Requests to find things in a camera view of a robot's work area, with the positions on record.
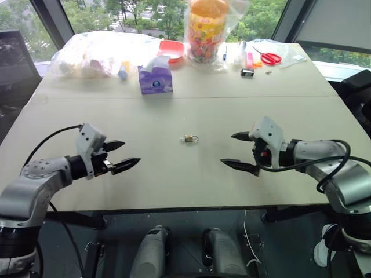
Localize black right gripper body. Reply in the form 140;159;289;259
251;138;275;169

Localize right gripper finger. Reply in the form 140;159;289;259
220;158;261;177
231;131;252;142

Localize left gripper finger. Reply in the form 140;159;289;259
111;157;141;175
103;140;126;152

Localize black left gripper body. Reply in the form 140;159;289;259
92;147;116;177

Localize blue and white tube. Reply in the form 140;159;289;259
117;61;130;81

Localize purple tissue box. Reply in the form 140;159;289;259
137;54;174;96

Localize white small bottle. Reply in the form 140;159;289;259
232;40;248;67

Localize grey rounded robot leg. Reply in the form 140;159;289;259
202;228;248;278
129;225;172;278

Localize large clear bag of items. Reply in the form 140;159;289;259
47;30;162;80

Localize clear flat plastic bag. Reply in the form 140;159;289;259
251;38;308;71

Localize colourful candy jar in bag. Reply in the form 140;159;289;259
184;0;252;72

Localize red plastic bowl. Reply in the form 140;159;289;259
158;39;186;65

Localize black padded seat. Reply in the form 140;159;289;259
326;69;371;138

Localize white round object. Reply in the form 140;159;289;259
313;224;340;268

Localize grey window blind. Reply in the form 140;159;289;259
294;0;371;55

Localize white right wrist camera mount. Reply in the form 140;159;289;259
248;116;283;169

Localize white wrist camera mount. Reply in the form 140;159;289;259
248;116;283;169
75;122;107;179

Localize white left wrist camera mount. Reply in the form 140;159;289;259
75;122;107;179

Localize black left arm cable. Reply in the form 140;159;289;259
21;124;85;278

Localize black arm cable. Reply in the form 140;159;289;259
21;124;85;278
259;139;371;192

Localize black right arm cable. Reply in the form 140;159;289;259
259;139;371;192

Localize thin white cable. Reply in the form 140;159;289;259
242;209;262;270

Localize red handled scissors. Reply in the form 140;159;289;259
252;46;283;65

